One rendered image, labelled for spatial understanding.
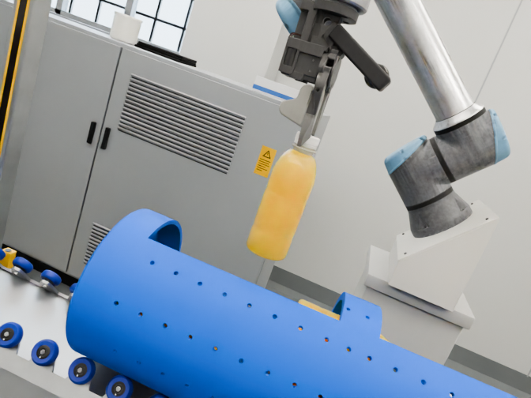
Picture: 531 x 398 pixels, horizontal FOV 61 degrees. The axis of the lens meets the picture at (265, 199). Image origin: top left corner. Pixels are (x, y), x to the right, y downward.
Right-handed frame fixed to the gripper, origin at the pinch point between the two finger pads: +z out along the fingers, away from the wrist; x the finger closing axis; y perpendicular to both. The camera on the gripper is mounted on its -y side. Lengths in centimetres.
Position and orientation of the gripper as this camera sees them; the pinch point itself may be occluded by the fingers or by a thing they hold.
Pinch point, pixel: (307, 139)
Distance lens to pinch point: 72.6
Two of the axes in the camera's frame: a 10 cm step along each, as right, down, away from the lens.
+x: -2.3, 1.5, -9.6
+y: -9.3, -3.3, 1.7
